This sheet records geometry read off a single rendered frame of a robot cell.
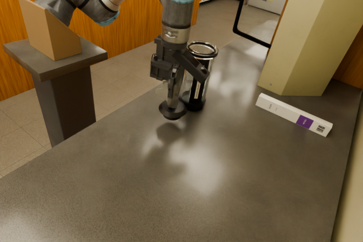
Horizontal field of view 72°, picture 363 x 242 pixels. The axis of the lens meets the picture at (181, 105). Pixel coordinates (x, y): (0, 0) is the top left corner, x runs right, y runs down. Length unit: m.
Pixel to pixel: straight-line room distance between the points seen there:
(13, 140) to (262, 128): 1.85
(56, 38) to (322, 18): 1.00
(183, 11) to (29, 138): 1.81
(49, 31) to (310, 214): 1.07
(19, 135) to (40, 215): 1.65
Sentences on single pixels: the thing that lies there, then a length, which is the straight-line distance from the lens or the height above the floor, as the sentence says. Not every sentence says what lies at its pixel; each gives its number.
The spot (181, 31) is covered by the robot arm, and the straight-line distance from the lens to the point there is 0.65.
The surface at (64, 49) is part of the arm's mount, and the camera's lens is 1.19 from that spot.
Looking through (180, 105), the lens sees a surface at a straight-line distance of 0.80.
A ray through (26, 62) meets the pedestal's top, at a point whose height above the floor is 0.94.
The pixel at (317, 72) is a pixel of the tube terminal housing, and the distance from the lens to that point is 1.16.
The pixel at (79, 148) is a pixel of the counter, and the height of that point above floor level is 0.94.
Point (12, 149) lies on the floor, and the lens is 2.19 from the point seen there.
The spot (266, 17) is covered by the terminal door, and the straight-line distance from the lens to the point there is 1.41.
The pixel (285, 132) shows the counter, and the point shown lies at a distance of 0.95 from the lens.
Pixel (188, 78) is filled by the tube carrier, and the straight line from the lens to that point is 0.83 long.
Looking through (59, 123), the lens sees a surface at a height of 0.60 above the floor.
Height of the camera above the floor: 1.50
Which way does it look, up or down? 37 degrees down
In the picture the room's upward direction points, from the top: 9 degrees clockwise
